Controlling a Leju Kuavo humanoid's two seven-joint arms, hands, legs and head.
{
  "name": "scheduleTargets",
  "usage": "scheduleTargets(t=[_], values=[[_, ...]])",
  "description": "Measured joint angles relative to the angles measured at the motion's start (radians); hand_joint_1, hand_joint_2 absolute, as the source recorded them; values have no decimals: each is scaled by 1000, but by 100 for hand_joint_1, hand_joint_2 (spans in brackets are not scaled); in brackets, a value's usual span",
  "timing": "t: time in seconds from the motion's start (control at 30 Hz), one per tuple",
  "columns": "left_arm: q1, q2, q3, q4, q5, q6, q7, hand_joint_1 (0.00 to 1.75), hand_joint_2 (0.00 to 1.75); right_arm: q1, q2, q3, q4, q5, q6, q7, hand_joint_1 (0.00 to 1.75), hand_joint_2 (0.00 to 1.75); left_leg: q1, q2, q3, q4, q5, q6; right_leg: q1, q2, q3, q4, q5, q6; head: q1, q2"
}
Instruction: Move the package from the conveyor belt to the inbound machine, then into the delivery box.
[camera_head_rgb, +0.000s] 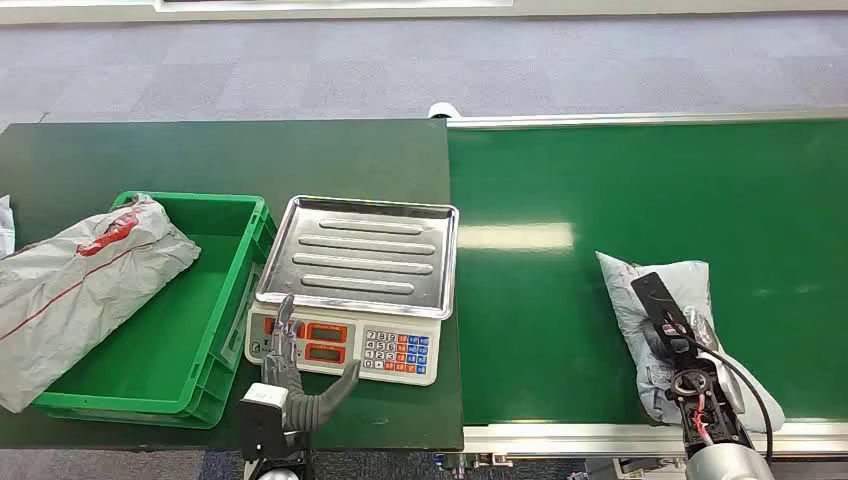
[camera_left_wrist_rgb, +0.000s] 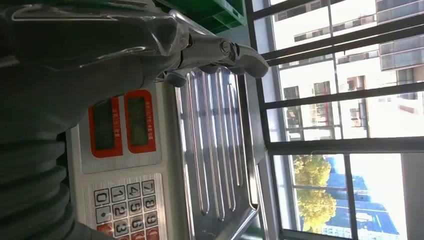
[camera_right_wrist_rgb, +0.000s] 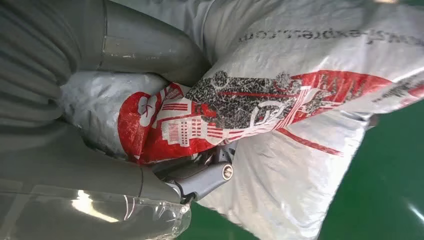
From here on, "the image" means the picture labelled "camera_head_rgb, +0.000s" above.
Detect small blue-grey padded package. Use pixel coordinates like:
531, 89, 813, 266
594, 250, 786, 435

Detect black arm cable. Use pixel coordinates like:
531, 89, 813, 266
682, 334, 775, 464

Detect green conveyor belt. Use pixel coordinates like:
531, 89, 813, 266
447, 119, 848, 427

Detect white electronic scale body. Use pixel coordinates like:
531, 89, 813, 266
243, 301, 443, 388

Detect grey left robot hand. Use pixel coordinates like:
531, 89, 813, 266
262, 294, 363, 416

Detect green plastic crate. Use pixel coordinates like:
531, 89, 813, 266
31, 190, 278, 431

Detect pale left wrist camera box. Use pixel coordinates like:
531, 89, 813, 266
237, 382, 291, 462

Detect large grey package red print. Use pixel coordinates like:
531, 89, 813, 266
0, 193, 202, 414

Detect steel scale tray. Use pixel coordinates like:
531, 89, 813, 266
254, 194, 460, 321

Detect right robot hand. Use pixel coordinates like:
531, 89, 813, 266
629, 270, 747, 416

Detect white plastic bag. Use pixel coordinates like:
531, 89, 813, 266
0, 195, 17, 260

